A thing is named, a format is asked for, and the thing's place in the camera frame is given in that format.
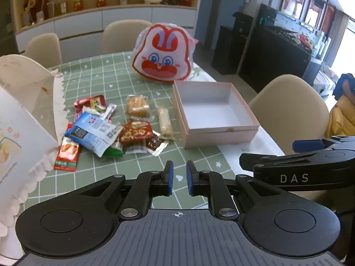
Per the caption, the blue-grey bin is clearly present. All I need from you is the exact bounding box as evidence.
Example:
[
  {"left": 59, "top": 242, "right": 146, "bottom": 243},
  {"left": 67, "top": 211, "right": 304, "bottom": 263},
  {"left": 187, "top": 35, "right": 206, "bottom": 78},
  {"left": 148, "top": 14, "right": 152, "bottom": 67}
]
[{"left": 302, "top": 54, "right": 323, "bottom": 86}]

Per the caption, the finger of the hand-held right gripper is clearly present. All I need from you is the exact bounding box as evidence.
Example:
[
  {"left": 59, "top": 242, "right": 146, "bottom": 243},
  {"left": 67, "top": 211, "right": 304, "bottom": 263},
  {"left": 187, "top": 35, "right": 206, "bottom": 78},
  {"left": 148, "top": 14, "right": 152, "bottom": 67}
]
[
  {"left": 292, "top": 136, "right": 355, "bottom": 152},
  {"left": 239, "top": 151, "right": 329, "bottom": 172}
]

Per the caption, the green packet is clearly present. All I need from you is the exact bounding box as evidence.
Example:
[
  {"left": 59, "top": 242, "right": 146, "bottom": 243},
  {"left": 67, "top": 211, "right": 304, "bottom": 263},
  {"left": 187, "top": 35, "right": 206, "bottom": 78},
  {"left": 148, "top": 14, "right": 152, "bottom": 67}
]
[{"left": 104, "top": 141, "right": 124, "bottom": 158}]

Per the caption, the brown candy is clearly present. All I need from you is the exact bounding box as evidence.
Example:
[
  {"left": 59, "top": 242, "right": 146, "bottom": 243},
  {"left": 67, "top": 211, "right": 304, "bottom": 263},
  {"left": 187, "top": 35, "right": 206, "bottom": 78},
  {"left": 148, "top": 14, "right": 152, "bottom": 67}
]
[{"left": 145, "top": 134, "right": 170, "bottom": 157}]

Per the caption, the long red packet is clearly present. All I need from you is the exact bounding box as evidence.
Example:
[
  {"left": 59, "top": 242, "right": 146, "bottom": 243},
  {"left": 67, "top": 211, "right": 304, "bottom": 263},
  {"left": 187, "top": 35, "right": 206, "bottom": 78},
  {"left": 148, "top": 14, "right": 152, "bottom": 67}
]
[{"left": 53, "top": 122, "right": 81, "bottom": 171}]

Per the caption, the pink cardboard box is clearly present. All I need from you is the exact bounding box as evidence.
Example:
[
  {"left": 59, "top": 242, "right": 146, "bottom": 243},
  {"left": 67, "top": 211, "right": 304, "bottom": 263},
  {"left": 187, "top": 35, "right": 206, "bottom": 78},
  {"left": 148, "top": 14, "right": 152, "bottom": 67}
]
[{"left": 172, "top": 81, "right": 260, "bottom": 149}]

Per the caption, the black water dispenser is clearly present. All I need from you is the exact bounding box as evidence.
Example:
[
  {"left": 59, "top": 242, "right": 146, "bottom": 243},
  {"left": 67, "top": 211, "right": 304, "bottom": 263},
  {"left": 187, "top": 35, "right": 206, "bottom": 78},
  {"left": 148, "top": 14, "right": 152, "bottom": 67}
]
[{"left": 212, "top": 11, "right": 254, "bottom": 75}]

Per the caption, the black cabinet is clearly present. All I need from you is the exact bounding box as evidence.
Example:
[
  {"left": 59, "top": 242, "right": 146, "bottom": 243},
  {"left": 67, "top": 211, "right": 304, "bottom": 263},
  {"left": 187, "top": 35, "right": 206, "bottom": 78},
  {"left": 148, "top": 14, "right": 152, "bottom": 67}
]
[{"left": 239, "top": 4, "right": 319, "bottom": 93}]

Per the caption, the white printed paper bag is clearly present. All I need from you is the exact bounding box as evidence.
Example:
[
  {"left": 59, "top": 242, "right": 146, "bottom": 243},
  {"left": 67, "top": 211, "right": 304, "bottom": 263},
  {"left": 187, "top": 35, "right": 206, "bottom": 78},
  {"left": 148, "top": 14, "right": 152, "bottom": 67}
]
[{"left": 0, "top": 84, "right": 60, "bottom": 197}]

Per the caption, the red foil packet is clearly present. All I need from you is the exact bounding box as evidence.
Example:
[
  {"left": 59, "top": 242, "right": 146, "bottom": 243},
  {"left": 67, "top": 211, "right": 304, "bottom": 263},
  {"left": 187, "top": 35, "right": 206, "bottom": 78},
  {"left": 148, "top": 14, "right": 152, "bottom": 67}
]
[{"left": 73, "top": 95, "right": 107, "bottom": 116}]

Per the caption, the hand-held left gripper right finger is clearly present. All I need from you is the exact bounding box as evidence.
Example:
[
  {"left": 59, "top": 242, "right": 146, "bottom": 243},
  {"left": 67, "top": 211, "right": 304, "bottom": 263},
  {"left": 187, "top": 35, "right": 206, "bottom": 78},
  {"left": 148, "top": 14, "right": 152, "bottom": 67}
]
[{"left": 186, "top": 160, "right": 289, "bottom": 221}]

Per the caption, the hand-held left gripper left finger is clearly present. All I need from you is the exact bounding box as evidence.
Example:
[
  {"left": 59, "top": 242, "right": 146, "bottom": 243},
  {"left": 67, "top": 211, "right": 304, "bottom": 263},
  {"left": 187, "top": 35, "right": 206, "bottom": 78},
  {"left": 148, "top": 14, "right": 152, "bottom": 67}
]
[{"left": 73, "top": 160, "right": 174, "bottom": 221}]

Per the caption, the red-brown printed packet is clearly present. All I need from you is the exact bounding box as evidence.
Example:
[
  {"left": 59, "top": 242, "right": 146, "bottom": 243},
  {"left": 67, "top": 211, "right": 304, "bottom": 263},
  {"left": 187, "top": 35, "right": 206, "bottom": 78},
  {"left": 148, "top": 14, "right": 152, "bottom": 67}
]
[{"left": 119, "top": 119, "right": 154, "bottom": 145}]

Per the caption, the red and white rabbit bag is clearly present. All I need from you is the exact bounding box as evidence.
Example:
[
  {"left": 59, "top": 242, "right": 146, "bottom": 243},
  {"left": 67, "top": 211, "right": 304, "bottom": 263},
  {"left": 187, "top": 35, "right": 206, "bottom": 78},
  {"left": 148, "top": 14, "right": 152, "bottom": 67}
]
[{"left": 131, "top": 23, "right": 199, "bottom": 85}]

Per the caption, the blue and white packet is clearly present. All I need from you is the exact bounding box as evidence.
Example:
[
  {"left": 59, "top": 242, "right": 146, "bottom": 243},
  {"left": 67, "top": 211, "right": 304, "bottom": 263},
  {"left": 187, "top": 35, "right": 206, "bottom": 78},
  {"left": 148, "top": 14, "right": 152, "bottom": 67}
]
[{"left": 64, "top": 111, "right": 124, "bottom": 158}]

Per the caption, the round bread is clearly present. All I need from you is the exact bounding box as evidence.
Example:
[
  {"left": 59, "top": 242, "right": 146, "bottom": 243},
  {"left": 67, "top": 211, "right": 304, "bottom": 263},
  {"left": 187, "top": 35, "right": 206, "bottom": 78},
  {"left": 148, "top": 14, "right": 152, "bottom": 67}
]
[{"left": 125, "top": 94, "right": 150, "bottom": 121}]

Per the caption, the beige chair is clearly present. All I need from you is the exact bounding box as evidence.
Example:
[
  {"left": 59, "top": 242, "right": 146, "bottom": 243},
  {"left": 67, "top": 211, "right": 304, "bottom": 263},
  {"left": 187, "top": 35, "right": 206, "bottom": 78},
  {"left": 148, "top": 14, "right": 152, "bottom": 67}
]
[
  {"left": 24, "top": 33, "right": 64, "bottom": 68},
  {"left": 101, "top": 19, "right": 154, "bottom": 54},
  {"left": 248, "top": 74, "right": 330, "bottom": 156}
]

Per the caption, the gold trophy figure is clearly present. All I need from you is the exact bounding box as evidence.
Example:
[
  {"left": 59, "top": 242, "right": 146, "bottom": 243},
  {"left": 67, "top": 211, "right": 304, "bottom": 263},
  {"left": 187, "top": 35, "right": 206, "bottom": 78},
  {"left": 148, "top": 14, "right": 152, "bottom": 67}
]
[{"left": 24, "top": 0, "right": 46, "bottom": 24}]

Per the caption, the cracker bar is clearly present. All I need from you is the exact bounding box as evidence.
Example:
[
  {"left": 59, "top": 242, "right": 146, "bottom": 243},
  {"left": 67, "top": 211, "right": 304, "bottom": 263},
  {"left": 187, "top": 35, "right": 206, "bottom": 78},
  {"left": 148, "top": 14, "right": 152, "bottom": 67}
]
[{"left": 157, "top": 105, "right": 176, "bottom": 140}]

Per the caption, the wooden shelf with white cabinets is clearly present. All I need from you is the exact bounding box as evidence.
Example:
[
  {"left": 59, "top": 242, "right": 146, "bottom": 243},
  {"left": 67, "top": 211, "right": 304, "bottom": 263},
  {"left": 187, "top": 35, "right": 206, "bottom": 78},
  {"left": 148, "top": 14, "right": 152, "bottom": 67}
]
[{"left": 11, "top": 0, "right": 204, "bottom": 64}]

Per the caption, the yellow and blue jacket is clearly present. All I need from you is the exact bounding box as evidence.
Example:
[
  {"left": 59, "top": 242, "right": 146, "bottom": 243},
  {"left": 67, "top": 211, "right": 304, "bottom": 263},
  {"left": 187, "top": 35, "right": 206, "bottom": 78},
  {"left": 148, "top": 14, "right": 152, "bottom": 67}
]
[{"left": 324, "top": 73, "right": 355, "bottom": 139}]

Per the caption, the black-framed glass tank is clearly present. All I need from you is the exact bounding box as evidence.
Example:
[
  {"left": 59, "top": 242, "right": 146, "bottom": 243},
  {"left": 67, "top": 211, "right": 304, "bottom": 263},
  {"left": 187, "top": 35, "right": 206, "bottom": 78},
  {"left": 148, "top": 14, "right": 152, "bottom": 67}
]
[{"left": 270, "top": 0, "right": 337, "bottom": 35}]

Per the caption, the green checked tablecloth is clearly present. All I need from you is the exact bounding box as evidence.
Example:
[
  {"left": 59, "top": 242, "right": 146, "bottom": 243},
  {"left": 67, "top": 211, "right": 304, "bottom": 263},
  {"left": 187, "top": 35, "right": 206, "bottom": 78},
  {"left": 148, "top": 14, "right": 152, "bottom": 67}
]
[{"left": 17, "top": 50, "right": 280, "bottom": 217}]

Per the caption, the white stick packet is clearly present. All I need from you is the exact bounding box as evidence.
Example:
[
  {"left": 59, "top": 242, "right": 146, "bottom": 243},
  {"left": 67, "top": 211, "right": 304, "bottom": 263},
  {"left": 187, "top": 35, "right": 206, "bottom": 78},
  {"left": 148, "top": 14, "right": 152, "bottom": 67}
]
[{"left": 102, "top": 103, "right": 117, "bottom": 121}]

